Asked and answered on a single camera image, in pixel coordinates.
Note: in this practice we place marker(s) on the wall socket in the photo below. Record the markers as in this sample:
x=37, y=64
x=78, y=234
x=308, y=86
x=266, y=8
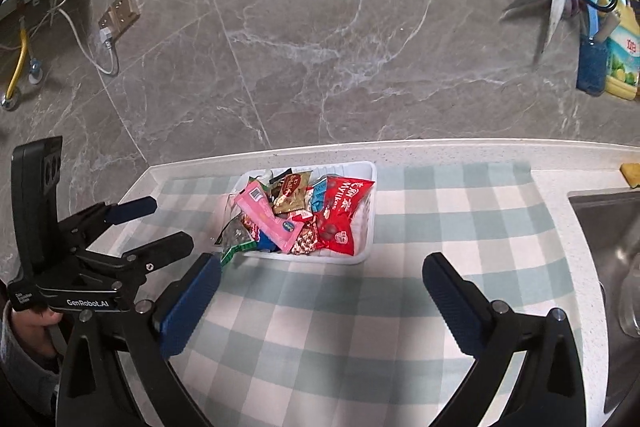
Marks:
x=122, y=9

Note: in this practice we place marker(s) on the glass bowl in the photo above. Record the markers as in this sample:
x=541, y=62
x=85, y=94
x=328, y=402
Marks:
x=631, y=307

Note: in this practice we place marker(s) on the green white checked tablecloth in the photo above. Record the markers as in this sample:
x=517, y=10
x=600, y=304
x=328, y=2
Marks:
x=400, y=257

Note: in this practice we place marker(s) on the black snack packet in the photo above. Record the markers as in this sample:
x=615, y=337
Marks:
x=274, y=178

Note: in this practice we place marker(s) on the silver snack packet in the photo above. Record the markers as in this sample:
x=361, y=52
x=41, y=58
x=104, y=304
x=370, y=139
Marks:
x=235, y=237

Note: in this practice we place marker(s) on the yellow sponge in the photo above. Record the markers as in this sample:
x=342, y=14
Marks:
x=631, y=174

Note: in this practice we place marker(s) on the person's left hand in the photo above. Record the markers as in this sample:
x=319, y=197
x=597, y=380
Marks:
x=32, y=332

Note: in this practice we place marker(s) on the yellow dish soap bottle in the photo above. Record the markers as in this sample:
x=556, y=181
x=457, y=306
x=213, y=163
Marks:
x=625, y=67

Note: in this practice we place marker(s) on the red snack packet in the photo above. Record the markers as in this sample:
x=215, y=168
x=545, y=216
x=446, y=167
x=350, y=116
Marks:
x=345, y=207

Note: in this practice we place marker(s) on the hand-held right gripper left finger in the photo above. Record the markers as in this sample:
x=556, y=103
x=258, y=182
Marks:
x=192, y=302

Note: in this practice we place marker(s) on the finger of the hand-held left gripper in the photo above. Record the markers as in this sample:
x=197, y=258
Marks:
x=170, y=244
x=137, y=207

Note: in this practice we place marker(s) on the red white patterned packet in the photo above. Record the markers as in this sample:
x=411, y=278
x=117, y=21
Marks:
x=305, y=237

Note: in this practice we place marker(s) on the white plastic tray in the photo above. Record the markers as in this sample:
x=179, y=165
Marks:
x=368, y=217

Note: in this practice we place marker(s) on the pink snack packet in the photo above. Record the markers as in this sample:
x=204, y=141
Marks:
x=260, y=212

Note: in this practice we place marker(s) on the steel sink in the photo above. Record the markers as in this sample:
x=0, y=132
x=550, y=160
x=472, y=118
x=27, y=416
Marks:
x=600, y=227

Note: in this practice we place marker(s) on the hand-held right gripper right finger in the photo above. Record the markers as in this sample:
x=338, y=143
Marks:
x=450, y=302

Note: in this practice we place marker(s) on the blue utensil holder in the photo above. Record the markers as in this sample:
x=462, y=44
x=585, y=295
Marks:
x=592, y=67

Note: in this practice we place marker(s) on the light blue snack packet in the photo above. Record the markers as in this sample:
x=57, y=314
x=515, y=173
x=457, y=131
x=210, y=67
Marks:
x=317, y=197

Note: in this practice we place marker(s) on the dark blue snack packet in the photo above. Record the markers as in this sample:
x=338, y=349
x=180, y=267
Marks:
x=267, y=246

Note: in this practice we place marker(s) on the brown gold snack packet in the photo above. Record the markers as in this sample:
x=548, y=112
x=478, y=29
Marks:
x=290, y=197

